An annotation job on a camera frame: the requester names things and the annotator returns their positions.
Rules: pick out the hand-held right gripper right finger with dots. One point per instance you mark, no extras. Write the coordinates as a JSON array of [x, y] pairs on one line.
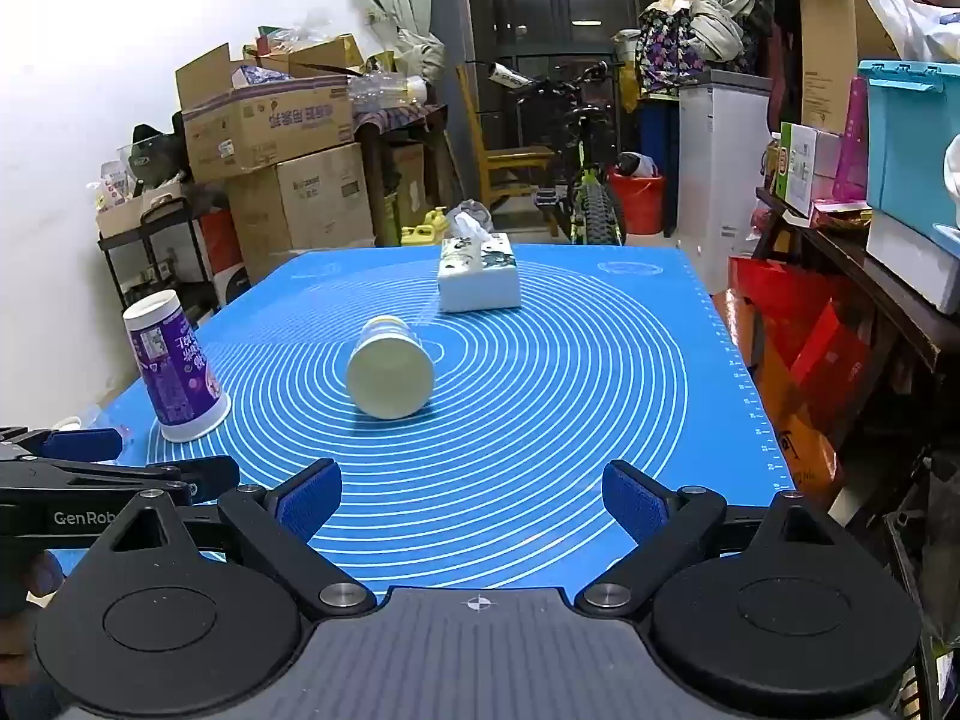
[[634, 502]]

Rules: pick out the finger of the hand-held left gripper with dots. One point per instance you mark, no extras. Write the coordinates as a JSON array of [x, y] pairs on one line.
[[94, 444], [214, 476]]

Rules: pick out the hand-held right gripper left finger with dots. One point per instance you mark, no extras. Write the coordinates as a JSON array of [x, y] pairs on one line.
[[311, 501]]

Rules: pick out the pale yellow paper cup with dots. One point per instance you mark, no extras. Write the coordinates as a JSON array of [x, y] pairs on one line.
[[390, 382]]

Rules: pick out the purple printed paper cup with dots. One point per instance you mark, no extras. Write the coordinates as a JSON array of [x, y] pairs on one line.
[[176, 371]]

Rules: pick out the blue silicone mat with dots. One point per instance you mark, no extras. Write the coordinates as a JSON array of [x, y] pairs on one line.
[[540, 420]]

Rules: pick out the black metal rack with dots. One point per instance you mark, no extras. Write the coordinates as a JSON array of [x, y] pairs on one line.
[[150, 255]]

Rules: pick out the red paper bag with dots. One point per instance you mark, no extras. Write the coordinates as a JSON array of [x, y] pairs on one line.
[[802, 330]]

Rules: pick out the white tissue box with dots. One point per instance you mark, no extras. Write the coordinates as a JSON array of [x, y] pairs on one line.
[[480, 281]]

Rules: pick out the large brown cardboard box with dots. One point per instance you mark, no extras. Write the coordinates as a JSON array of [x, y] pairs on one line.
[[307, 202]]

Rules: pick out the yellow plastic toy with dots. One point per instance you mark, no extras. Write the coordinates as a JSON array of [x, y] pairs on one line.
[[421, 229]]

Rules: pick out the black helmet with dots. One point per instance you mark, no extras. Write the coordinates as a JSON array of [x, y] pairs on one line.
[[154, 154]]

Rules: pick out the red plastic bucket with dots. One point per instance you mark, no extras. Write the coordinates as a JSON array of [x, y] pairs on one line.
[[637, 202]]

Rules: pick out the black bicycle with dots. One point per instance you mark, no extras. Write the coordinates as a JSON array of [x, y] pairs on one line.
[[592, 187]]

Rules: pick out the white chest freezer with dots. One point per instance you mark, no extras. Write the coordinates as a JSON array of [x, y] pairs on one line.
[[716, 165]]

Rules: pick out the open printed cardboard box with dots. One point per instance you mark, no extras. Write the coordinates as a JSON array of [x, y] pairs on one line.
[[262, 127]]

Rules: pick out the wooden chair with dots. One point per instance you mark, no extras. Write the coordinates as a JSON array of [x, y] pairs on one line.
[[510, 161]]

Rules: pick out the white storage box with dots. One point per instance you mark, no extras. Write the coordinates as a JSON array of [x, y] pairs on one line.
[[911, 262]]

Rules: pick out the white and green carton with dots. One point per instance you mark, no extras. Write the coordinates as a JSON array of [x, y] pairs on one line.
[[806, 165]]

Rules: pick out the pink gift box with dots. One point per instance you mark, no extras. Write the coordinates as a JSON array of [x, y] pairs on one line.
[[853, 142]]

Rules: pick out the teal plastic storage bin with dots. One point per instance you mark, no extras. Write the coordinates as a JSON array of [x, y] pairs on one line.
[[904, 142]]

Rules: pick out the floral fabric bag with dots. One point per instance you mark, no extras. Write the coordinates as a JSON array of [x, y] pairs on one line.
[[667, 52]]

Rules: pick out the grey refrigerator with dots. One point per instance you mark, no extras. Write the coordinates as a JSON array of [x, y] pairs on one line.
[[461, 75]]

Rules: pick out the tall brown cardboard box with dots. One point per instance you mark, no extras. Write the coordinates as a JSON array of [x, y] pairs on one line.
[[829, 52]]

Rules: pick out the white plastic bag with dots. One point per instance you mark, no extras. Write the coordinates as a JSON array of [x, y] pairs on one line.
[[911, 15]]

